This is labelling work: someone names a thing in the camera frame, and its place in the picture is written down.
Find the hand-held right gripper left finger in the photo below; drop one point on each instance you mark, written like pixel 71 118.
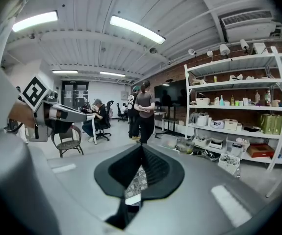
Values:
pixel 82 187

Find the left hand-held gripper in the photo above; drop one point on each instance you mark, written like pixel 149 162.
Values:
pixel 35 93

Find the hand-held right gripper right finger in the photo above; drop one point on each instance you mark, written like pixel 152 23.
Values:
pixel 192 192

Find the person's left forearm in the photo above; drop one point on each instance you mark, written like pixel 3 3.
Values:
pixel 21 115

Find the flat red box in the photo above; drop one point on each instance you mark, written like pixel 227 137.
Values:
pixel 261 150

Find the dark glass double door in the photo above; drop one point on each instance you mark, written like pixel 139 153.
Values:
pixel 74 94

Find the white office desk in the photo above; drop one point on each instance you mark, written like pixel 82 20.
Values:
pixel 91 117

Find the dark wicker round chair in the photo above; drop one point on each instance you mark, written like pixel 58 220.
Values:
pixel 68 144

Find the black office chair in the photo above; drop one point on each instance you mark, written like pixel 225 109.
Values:
pixel 107 121

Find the long ceiling light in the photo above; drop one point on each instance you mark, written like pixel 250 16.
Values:
pixel 137 29
pixel 64 71
pixel 35 21
pixel 112 74

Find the white open crate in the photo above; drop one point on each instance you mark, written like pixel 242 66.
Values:
pixel 229 164

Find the clear plastic bin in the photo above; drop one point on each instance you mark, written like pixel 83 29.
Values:
pixel 185 146
pixel 169 141

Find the green paper bags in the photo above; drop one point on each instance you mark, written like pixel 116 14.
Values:
pixel 272 124

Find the white metal shelf unit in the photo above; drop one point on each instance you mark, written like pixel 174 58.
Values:
pixel 281 87

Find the white ceiling air conditioner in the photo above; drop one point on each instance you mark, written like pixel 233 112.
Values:
pixel 248 26

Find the black wall screen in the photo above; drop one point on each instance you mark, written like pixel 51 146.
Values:
pixel 170 93

